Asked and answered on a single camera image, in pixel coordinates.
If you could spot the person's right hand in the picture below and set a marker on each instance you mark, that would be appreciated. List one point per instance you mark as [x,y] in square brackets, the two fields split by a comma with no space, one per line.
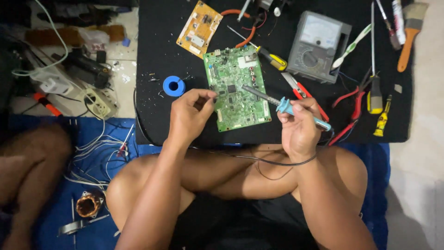
[301,135]

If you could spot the person's left hand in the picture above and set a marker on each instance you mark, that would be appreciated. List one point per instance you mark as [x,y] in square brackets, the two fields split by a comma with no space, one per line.
[184,118]

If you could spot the blue solder spool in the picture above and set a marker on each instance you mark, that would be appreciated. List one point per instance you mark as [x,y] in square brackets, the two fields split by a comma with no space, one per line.
[169,88]

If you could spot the red utility knife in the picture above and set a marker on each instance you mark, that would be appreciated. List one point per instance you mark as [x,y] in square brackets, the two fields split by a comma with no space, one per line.
[298,90]

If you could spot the black work mat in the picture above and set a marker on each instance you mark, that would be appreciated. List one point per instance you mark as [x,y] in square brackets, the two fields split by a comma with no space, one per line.
[156,59]

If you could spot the green circuit board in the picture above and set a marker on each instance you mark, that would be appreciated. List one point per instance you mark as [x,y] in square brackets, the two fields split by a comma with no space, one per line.
[234,74]

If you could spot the small red screwdriver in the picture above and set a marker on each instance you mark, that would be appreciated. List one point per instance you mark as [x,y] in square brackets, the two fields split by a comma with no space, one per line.
[123,147]

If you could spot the person's legs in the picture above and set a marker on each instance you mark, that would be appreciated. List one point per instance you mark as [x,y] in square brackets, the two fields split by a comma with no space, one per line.
[222,177]

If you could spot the small yellow screwdriver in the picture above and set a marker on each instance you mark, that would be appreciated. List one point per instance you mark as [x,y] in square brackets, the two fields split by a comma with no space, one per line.
[382,119]

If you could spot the long yellow black screwdriver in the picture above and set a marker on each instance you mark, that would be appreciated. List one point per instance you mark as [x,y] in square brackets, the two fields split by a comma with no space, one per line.
[375,97]

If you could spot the white power strip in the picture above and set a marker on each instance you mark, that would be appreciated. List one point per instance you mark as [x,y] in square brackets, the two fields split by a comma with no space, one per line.
[100,104]

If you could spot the yellow circuit board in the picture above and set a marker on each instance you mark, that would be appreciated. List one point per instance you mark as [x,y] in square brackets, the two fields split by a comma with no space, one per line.
[197,29]

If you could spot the grey analog multimeter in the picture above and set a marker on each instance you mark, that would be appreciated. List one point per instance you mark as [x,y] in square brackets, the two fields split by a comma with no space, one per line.
[317,45]

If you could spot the white green toothbrush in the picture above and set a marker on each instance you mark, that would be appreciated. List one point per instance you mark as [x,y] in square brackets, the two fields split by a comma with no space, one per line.
[350,47]

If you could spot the black shorts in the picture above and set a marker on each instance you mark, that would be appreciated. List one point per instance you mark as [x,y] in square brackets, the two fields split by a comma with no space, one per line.
[242,225]

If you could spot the black electrical device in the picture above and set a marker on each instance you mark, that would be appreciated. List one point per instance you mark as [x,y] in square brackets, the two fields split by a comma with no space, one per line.
[86,69]

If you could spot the silver metal tool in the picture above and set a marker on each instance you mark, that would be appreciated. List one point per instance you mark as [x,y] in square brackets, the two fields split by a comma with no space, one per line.
[243,10]

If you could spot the copper motor coil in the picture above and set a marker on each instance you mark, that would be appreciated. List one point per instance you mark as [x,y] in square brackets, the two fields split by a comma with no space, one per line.
[88,205]

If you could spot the white power adapter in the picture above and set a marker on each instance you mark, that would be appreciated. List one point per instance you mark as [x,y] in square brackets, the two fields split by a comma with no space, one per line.
[53,83]

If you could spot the orange black screwdriver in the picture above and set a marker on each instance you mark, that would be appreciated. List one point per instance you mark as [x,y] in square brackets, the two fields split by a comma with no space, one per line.
[47,103]

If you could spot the white tube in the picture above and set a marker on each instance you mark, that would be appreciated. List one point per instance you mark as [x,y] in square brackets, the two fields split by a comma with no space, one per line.
[399,20]

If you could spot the blue floor mat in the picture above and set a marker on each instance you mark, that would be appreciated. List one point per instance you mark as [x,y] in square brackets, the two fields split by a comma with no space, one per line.
[52,222]

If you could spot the metal clamp bracket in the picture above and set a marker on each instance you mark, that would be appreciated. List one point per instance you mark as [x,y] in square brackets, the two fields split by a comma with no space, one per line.
[71,227]

